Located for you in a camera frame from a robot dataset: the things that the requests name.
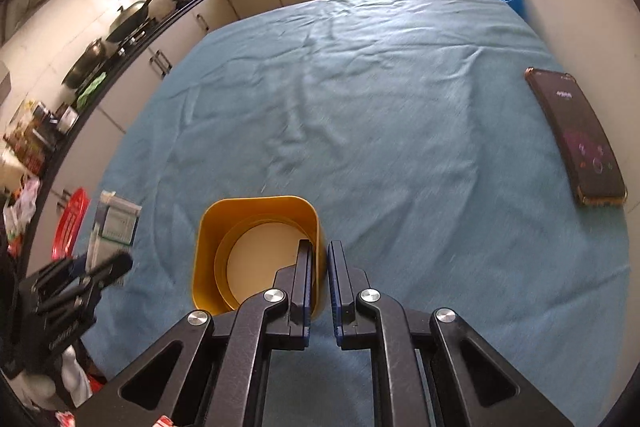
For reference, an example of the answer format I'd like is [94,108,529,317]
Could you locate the black frying pan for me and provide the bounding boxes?
[62,38,106,90]

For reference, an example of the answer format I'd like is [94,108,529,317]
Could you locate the blue tablecloth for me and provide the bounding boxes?
[82,0,629,426]

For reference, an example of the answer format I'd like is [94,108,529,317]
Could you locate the red plastic mesh basket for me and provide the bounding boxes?
[51,187,90,261]

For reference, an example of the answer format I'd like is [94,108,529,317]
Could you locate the black smartphone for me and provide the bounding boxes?
[524,67,627,207]

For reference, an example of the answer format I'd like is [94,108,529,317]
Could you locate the left hand white glove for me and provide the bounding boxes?
[8,346,92,411]

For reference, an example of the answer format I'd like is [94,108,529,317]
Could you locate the clear plastic bags on counter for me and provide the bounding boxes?
[2,178,40,242]

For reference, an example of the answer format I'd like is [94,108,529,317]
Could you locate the green cloth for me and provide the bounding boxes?
[75,72,107,113]

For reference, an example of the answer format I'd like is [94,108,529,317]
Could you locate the white green medicine box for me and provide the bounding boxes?
[86,191,142,272]

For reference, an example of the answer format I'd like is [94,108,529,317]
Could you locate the sauce bottles group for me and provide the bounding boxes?
[3,100,64,176]

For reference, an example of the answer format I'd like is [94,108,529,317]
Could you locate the black wok with lid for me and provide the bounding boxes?
[106,0,153,43]

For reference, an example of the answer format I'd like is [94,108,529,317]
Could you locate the yellow square plastic cup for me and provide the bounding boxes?
[191,195,326,317]

